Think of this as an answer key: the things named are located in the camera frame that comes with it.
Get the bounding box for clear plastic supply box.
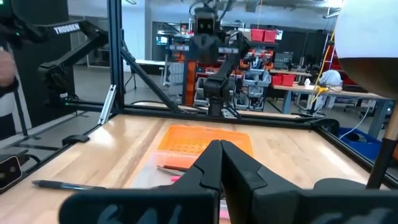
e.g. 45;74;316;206
129;151;218;190

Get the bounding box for black table-level camera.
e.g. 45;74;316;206
0;154;24;194

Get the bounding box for wooden workbench grey legs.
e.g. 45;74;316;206
270;82;396;139

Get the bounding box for person's hand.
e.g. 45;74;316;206
0;50;16;88

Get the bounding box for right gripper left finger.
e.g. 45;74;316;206
58;139;223;224

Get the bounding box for black upright panel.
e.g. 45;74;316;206
12;0;77;128

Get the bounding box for large blue bin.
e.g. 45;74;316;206
337;126;383;161

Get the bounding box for black ballpoint pen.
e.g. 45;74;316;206
30;179;107;192

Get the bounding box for storage rack with bins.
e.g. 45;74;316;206
152;18;280;113

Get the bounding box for yellow hanging cable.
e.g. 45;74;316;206
309;29;336;105

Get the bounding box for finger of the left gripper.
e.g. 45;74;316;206
204;43;219;57
190;43;205;57

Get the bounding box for white cable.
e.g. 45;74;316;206
338;102;374;141

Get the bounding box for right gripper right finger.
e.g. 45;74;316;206
221;140;398;224

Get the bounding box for orange perforated plastic basket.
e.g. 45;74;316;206
157;124;254;158

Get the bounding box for red storage bin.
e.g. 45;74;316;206
271;73;284;87
283;73;297;87
251;29;265;44
264;29;278;44

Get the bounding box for black aluminium table frame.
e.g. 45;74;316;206
0;0;398;189

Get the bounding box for black-handled scissors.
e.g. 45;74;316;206
156;166;186;177

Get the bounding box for silver aluminium bracket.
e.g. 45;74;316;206
98;84;118;126

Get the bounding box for white globe lamp black base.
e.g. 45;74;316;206
313;0;398;191

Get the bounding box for white rounded bag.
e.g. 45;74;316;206
319;69;343;88

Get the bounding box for black table clamp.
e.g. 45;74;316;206
61;134;91;147

